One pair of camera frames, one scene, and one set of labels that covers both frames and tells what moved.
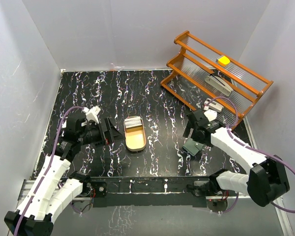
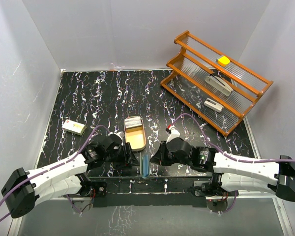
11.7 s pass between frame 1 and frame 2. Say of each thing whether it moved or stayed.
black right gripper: moved
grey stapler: stayed
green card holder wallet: moved
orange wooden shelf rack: stayed
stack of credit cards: stayed
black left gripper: moved
